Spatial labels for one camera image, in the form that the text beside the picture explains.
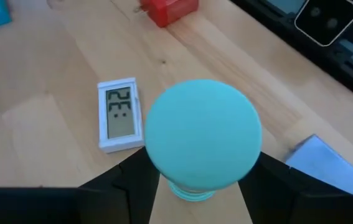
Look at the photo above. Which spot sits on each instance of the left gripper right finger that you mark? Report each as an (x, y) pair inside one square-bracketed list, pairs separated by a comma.
[(304, 205)]

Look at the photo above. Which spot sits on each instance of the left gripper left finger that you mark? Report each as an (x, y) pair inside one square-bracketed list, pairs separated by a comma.
[(70, 205)]

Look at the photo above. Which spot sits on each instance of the blue wall charger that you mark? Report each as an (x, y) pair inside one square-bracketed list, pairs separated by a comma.
[(325, 165)]

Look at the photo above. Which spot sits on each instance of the white digital thermometer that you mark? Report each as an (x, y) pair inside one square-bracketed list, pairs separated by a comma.
[(120, 115)]

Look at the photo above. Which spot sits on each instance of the teal-capped glass jar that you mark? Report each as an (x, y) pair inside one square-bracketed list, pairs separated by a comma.
[(202, 133)]

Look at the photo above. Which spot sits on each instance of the red wall charger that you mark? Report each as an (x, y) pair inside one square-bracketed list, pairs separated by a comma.
[(171, 11)]

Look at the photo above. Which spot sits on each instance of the black square device white rim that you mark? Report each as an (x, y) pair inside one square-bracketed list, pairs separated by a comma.
[(325, 21)]

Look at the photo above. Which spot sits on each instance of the black aluminium table frame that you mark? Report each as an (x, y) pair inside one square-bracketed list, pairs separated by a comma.
[(288, 40)]

